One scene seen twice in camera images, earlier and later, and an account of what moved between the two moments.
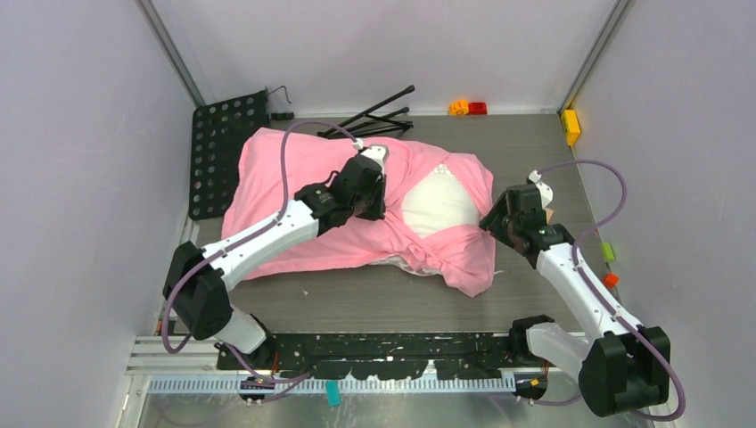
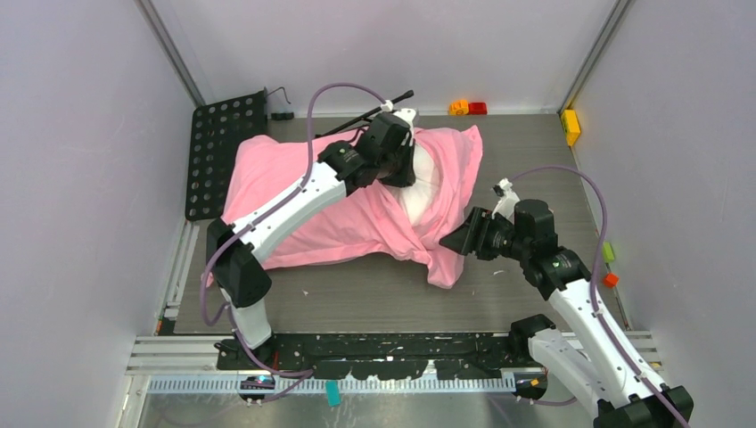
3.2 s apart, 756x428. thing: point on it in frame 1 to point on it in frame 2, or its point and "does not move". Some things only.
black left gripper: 374,212 to 405,176
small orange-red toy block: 610,280 does not move
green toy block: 607,252 does not move
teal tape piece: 332,392 does not move
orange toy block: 458,107 does not move
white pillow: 437,202 to 426,178
